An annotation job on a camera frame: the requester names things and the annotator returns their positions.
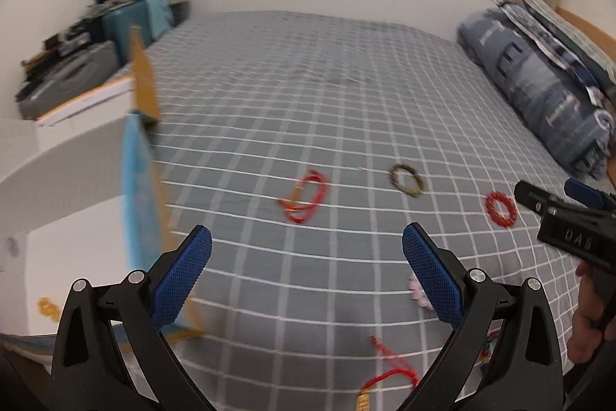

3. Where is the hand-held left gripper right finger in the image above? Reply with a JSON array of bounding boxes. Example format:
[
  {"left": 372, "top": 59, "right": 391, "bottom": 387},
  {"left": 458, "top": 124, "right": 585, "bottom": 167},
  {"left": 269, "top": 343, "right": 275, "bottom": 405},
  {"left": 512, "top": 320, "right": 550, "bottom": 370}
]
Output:
[{"left": 398, "top": 222, "right": 565, "bottom": 411}]

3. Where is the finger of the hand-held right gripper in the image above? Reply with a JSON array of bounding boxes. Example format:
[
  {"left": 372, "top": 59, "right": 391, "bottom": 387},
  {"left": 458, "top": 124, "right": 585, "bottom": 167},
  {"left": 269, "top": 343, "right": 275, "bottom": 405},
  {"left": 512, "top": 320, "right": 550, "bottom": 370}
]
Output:
[
  {"left": 563, "top": 178, "right": 616, "bottom": 213},
  {"left": 513, "top": 180, "right": 563, "bottom": 217}
]

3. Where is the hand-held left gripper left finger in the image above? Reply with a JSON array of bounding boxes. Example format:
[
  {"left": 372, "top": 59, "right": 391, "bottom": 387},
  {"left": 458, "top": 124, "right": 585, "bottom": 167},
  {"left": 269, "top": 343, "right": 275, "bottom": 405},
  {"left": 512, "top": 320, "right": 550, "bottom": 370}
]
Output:
[{"left": 50, "top": 225, "right": 218, "bottom": 411}]

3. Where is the red bead bracelet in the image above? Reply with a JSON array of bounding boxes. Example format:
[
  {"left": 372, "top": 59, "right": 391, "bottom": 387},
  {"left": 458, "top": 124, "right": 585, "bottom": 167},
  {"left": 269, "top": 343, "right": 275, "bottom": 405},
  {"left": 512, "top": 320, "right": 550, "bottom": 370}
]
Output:
[{"left": 484, "top": 192, "right": 519, "bottom": 228}]

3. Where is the white cardboard box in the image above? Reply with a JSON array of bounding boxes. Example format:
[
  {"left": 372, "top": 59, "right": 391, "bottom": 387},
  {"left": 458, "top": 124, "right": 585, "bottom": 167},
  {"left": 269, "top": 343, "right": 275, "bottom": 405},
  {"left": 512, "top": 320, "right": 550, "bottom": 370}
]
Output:
[{"left": 0, "top": 26, "right": 207, "bottom": 347}]

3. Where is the person's right hand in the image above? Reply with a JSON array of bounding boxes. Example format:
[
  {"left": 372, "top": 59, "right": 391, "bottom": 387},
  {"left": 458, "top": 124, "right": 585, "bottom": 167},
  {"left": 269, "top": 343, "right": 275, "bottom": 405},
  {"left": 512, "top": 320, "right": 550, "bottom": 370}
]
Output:
[{"left": 567, "top": 261, "right": 611, "bottom": 364}]

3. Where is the folded blue grey quilt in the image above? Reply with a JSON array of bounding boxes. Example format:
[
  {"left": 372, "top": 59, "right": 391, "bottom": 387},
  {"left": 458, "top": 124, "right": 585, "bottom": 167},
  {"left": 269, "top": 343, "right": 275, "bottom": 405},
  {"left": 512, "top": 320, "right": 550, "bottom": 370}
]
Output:
[{"left": 456, "top": 2, "right": 616, "bottom": 175}]

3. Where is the wooden headboard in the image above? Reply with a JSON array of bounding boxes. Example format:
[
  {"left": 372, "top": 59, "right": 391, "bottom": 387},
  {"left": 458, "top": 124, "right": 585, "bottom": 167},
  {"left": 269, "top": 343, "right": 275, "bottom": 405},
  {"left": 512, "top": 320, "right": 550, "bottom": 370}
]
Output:
[{"left": 556, "top": 6, "right": 616, "bottom": 52}]

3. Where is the grey checked bed sheet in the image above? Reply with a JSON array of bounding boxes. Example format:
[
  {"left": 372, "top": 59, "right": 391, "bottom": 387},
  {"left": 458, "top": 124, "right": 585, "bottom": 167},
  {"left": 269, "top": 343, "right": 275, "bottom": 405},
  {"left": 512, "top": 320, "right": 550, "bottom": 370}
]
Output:
[{"left": 108, "top": 10, "right": 595, "bottom": 411}]

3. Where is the grey hard case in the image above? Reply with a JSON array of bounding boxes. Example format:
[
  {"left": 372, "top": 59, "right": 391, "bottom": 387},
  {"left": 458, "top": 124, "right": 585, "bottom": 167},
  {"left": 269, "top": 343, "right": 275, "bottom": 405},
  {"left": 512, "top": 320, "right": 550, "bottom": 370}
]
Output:
[{"left": 16, "top": 41, "right": 119, "bottom": 121}]

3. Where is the blue suitcase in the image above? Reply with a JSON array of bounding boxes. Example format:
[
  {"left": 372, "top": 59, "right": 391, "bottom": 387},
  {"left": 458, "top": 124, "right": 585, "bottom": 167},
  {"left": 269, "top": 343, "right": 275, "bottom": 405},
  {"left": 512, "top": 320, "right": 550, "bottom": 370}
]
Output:
[{"left": 101, "top": 0, "right": 175, "bottom": 55}]

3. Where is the pink bead bracelet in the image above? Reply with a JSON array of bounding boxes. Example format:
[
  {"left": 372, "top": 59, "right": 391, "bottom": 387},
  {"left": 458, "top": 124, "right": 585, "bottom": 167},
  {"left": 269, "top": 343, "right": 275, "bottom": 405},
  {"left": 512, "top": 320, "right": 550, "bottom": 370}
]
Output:
[{"left": 407, "top": 275, "right": 435, "bottom": 310}]

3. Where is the multicoloured bead bracelet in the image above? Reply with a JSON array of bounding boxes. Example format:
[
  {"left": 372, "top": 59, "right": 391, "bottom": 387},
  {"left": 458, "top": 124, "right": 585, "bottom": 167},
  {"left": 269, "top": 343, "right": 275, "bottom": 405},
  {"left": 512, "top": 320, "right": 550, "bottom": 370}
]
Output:
[{"left": 480, "top": 328, "right": 502, "bottom": 366}]

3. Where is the brown bead bracelet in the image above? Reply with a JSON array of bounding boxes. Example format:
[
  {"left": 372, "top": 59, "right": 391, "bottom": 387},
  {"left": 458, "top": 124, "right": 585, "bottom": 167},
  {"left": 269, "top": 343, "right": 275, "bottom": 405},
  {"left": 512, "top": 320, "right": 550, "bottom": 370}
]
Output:
[{"left": 388, "top": 163, "right": 427, "bottom": 197}]

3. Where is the red cord bracelet gold charm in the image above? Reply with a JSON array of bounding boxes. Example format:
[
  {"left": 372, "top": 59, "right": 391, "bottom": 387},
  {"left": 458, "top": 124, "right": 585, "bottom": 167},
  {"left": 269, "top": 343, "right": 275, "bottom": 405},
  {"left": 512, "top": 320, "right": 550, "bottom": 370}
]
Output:
[{"left": 357, "top": 334, "right": 420, "bottom": 411}]

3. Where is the red string bracelet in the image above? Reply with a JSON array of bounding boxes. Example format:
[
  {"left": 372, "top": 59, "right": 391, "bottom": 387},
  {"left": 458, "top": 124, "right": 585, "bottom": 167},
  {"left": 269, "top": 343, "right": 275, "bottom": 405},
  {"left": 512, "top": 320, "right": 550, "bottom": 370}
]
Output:
[{"left": 278, "top": 169, "right": 331, "bottom": 225}]

